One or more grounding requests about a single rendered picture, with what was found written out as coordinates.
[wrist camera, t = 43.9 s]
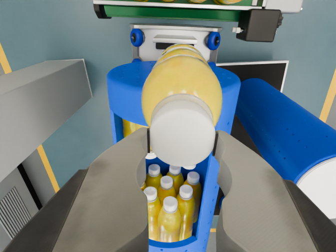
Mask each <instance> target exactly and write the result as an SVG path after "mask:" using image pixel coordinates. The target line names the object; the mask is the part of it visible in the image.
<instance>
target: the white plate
mask: <svg viewBox="0 0 336 252"><path fill-rule="evenodd" d="M296 185H297V186H298V187H299V188H300V189H301V190H302V191H303V192H304V193H305V194H306V195H307V196H308V197H309V198H310V199H311V200H312V202H313V203H314V204H315V205H316V206H317V207H318V208H319V209H320V210H321V211H322V212H323V213H324V214H325V215H326V216H327V217H328V218H329V219H335V218H336V157H333V158H330V159H327V160H325V161H322V162H320V163H318V164H317V165H315V166H313V167H312V168H310V169H309V170H308V171H307V172H305V173H304V174H303V175H302V176H301V178H300V179H299V180H298V181H297V183H296Z"/></svg>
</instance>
